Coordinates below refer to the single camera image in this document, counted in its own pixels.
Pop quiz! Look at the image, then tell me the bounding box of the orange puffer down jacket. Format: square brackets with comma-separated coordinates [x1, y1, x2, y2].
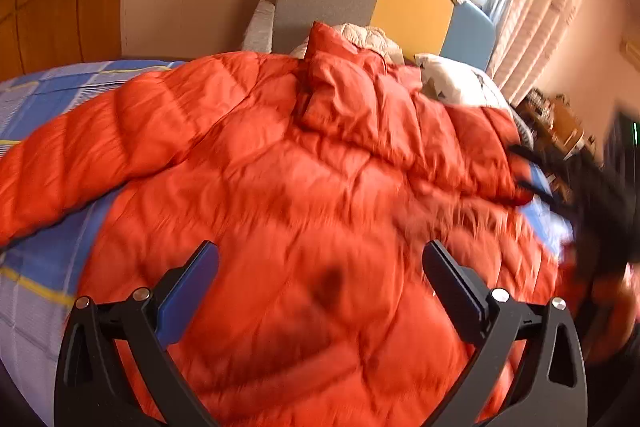
[0, 20, 640, 427]

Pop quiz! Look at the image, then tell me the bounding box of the person right hand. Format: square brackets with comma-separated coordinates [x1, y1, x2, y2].
[556, 242, 637, 365]

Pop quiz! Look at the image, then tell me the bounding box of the wooden desk with clutter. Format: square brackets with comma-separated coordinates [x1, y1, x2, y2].
[506, 89, 600, 211]

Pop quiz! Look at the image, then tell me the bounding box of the blue plaid bed sheet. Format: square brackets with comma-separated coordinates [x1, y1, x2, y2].
[1, 60, 178, 426]

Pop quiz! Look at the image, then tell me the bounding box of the white printed pillow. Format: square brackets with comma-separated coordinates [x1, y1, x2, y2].
[414, 53, 510, 110]

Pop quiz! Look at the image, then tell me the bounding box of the white quilted blanket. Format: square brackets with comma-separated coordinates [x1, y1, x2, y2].
[290, 22, 405, 65]

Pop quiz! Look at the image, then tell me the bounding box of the grey yellow blue headboard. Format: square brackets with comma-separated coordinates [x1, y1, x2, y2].
[272, 0, 496, 70]

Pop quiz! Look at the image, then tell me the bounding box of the grey bed guard rail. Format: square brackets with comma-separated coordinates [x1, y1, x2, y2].
[510, 107, 535, 150]

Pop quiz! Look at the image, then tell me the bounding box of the wall air conditioner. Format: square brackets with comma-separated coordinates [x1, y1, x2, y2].
[620, 37, 640, 72]

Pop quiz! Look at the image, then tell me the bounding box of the white bed side rail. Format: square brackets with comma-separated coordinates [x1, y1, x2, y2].
[241, 0, 276, 54]

